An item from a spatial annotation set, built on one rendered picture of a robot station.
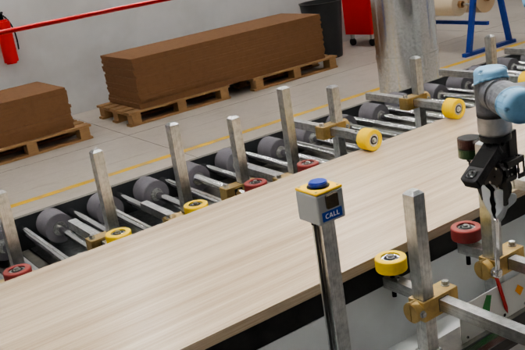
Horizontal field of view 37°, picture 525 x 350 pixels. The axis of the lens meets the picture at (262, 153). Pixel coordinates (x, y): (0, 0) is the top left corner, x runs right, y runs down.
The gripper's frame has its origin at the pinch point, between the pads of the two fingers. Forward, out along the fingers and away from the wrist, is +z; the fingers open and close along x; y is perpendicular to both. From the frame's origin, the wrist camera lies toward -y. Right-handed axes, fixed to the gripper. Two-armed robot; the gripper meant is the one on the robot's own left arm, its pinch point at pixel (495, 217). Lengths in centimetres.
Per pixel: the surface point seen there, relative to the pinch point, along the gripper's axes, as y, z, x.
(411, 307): -22.9, 15.8, 6.9
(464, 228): 9.7, 11.7, 19.1
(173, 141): -22, -8, 115
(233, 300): -53, 10, 35
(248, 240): -30, 11, 63
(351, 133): 43, 8, 102
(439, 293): -14.9, 15.3, 5.6
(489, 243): 5.0, 10.7, 6.9
